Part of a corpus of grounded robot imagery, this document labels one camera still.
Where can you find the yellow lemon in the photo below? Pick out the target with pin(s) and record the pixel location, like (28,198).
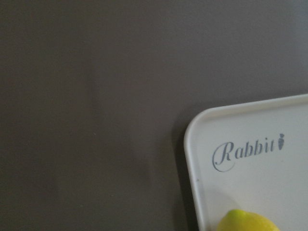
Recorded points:
(240,220)

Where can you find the white rabbit tray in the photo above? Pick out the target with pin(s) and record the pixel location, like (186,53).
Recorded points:
(250,156)

